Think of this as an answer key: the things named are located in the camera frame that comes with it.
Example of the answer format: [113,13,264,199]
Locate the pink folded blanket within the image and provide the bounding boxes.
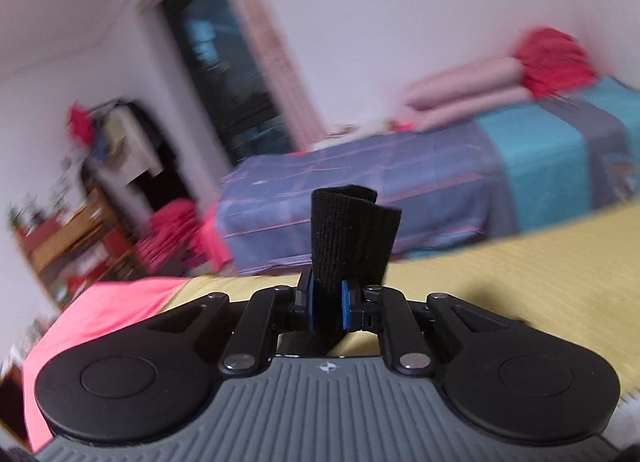
[415,86,533,133]
[406,56,526,110]

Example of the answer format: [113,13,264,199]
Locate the stack of red folded cloths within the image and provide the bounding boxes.
[512,28,601,98]

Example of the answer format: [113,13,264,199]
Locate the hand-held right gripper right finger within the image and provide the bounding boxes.
[341,281,526,375]

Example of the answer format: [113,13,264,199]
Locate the dark window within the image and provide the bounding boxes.
[160,0,296,167]

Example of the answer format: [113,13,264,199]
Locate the black pants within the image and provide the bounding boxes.
[277,185,403,358]

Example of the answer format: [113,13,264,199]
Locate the dark hanging clothes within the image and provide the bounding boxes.
[82,99,201,223]

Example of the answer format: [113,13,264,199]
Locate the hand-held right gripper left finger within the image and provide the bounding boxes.
[145,272,317,375]

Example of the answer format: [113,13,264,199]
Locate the pile of red cloths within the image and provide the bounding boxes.
[137,199,211,277]

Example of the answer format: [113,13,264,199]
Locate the white cloth behind quilt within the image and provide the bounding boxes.
[320,119,416,145]

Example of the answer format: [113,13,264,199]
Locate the blue plaid folded quilt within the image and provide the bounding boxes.
[217,122,516,275]

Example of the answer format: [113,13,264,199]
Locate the red hanging garment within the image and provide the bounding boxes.
[67,104,96,145]

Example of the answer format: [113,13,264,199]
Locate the wooden shelf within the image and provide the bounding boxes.
[12,187,146,310]

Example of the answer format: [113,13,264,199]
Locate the teal and grey folded quilt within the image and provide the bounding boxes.
[475,74,640,233]

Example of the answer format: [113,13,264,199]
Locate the pink curtain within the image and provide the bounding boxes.
[220,0,331,153]

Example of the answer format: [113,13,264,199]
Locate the beige hanging garment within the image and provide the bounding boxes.
[107,106,163,183]

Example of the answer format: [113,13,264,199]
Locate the yellow patterned cloth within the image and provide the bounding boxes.
[165,202,640,408]

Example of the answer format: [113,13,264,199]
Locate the red sheet under plaid quilt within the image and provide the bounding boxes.
[197,207,233,270]

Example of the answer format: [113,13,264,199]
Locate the pink bed sheet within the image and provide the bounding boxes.
[22,277,193,453]

